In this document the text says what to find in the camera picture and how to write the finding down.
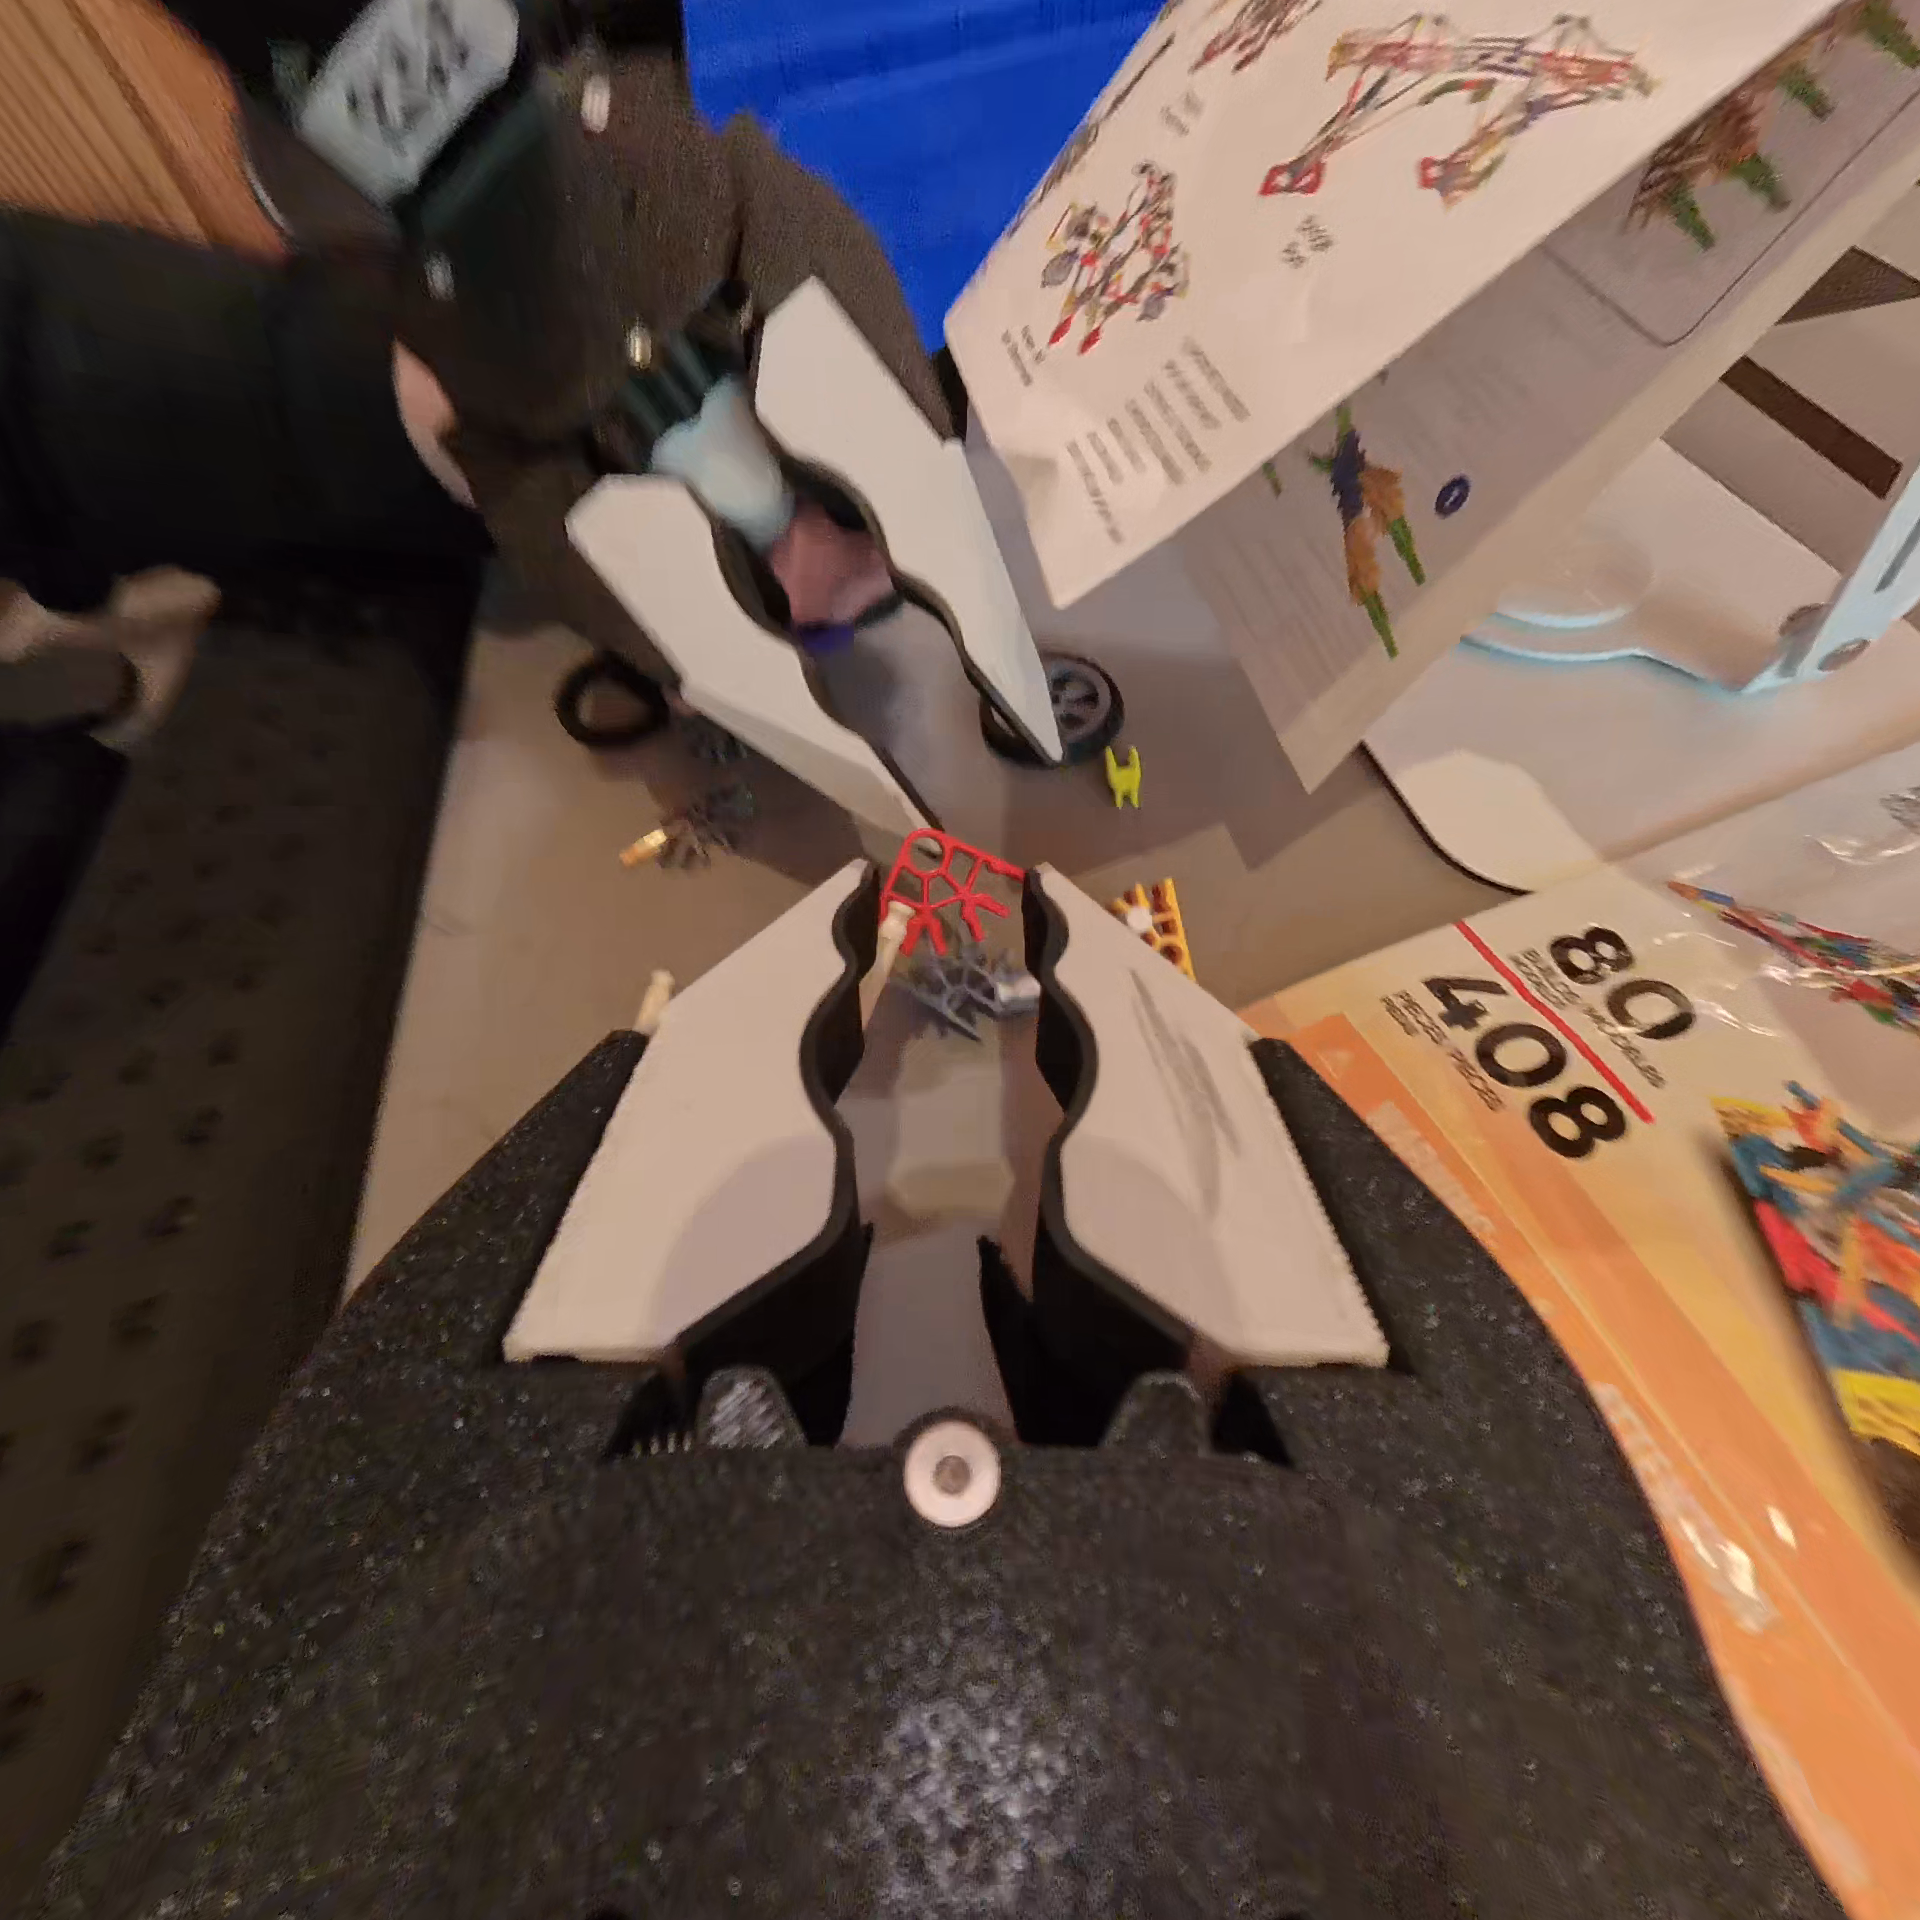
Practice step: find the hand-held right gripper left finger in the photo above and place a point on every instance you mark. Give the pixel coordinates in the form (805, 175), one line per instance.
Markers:
(691, 1201)

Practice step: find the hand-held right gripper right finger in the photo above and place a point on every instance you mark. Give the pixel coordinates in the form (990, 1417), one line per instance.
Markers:
(1201, 1201)

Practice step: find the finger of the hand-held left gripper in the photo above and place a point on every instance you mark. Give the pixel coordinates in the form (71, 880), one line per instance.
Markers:
(901, 465)
(705, 630)

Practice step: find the red and yellow connector cluster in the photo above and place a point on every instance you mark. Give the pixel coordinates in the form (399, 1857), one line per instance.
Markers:
(1155, 921)

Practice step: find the red corner connector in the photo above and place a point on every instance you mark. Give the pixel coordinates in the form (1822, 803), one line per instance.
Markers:
(901, 870)

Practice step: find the person's left forearm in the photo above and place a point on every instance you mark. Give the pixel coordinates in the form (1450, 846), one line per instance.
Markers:
(181, 389)

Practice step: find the person's left hand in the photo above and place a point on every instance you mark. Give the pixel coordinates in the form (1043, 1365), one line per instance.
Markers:
(826, 579)

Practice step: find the black rubber tyre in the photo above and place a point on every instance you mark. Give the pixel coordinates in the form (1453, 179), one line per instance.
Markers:
(570, 705)

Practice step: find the grey connector with yellow rod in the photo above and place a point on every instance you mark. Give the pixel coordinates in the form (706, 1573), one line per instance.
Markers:
(714, 822)

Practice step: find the short white toy rod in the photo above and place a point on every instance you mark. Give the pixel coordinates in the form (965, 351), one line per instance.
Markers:
(654, 997)

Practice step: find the short yellow toy rod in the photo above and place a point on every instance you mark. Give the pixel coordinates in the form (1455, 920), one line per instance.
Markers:
(646, 849)

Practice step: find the grey toy wheel with tyre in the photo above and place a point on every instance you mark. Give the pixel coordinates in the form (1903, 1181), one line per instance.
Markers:
(1088, 697)

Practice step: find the colourful construction toy bag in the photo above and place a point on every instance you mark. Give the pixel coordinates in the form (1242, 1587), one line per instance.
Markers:
(1499, 1277)

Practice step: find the instruction sheet with model pictures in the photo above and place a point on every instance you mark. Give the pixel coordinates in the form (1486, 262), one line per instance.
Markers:
(1231, 376)

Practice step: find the blue plastic bin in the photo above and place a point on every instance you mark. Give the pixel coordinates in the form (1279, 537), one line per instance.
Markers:
(931, 119)

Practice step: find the lime green toy clip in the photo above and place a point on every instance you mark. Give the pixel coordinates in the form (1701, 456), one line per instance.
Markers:
(1122, 781)

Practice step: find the round wooden table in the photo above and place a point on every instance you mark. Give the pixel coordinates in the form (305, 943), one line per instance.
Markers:
(105, 106)

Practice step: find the dark dotted surface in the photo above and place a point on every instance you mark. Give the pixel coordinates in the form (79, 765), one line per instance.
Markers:
(149, 1125)

